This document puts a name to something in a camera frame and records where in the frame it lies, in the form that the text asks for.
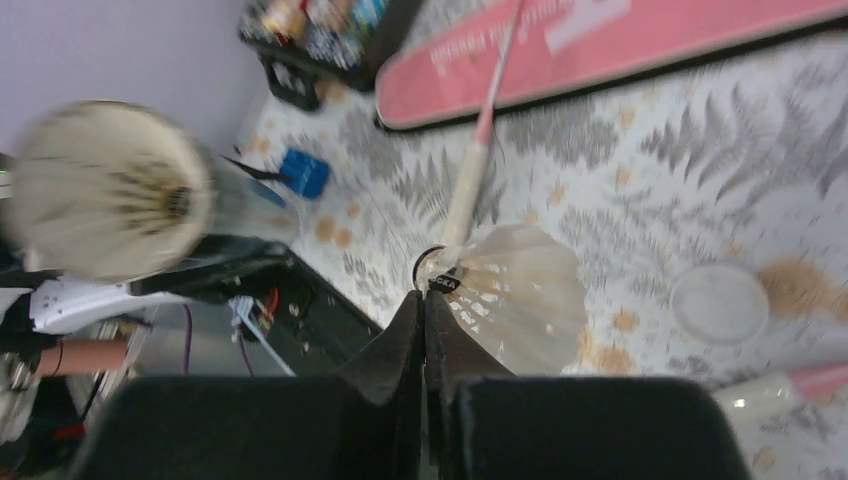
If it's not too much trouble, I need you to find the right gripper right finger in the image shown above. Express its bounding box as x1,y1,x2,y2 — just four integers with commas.
423,291,750,479

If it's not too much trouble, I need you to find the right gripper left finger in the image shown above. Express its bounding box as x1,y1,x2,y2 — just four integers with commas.
69,291,424,479

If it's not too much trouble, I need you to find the pink badminton racket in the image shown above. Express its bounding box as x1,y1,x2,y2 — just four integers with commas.
712,364,847,422
413,1,525,291

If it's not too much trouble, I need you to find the black shuttlecock tube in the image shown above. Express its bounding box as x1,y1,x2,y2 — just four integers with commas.
3,99,299,283

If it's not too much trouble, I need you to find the pink racket cover bag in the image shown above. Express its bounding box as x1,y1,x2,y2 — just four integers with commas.
375,1,847,131

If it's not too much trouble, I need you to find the blue small block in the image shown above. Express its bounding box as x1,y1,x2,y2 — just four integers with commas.
278,148,331,200

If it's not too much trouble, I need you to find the floral patterned table mat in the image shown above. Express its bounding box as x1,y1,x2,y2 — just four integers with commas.
235,0,848,480

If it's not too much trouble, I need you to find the black poker chip case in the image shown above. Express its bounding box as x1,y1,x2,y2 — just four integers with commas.
238,1,422,112

